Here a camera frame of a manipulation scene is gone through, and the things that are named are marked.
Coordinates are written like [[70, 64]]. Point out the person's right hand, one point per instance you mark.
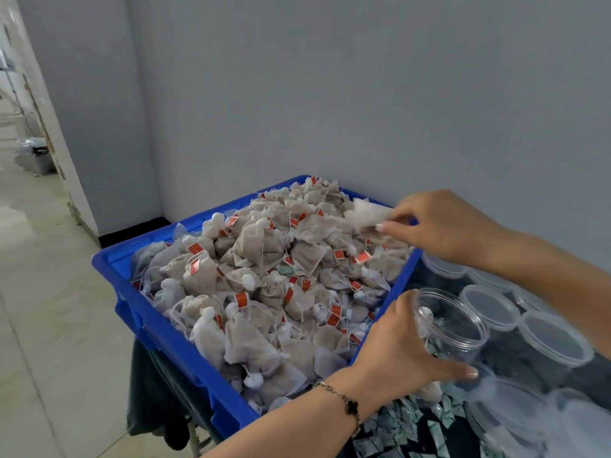
[[449, 229]]

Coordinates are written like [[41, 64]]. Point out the person's left hand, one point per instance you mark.
[[401, 357]]

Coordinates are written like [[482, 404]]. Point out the clear jar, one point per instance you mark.
[[458, 324]]

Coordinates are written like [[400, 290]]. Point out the pile of green desiccant packets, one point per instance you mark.
[[401, 429]]

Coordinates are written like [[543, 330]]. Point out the white mesh tea bag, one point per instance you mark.
[[368, 216]]

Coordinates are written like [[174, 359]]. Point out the stack of clear lids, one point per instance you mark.
[[511, 405]]

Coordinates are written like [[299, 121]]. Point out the group of lidded jars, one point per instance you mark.
[[554, 338]]

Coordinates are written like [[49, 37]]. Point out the pile of tea bags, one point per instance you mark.
[[267, 281]]

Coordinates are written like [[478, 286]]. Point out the person's right forearm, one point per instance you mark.
[[563, 281]]

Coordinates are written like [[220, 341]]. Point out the metal table leg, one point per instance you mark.
[[198, 441]]

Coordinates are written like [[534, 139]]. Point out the blue plastic tray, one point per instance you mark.
[[143, 300]]

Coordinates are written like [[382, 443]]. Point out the grey floor bin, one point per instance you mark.
[[36, 157]]

